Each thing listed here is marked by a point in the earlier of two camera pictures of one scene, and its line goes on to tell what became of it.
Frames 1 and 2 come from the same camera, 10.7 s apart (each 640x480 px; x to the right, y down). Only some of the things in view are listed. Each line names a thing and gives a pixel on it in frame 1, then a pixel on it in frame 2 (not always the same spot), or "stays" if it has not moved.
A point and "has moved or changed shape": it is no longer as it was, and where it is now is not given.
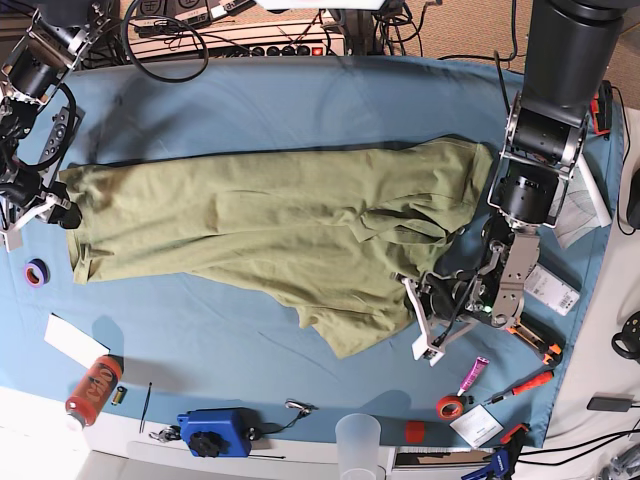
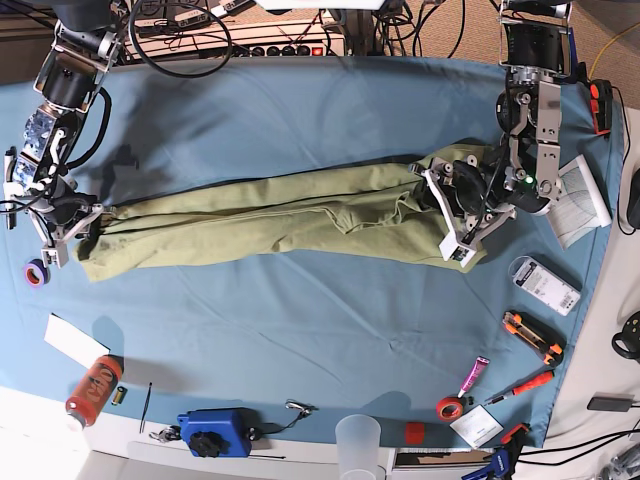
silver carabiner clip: x=304 y=406 stays
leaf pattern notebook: x=583 y=208 stays
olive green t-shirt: x=328 y=233 has moved or changed shape
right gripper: x=423 y=346 → x=467 y=194
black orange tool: x=601 y=109 stays
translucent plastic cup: x=358 y=444 stays
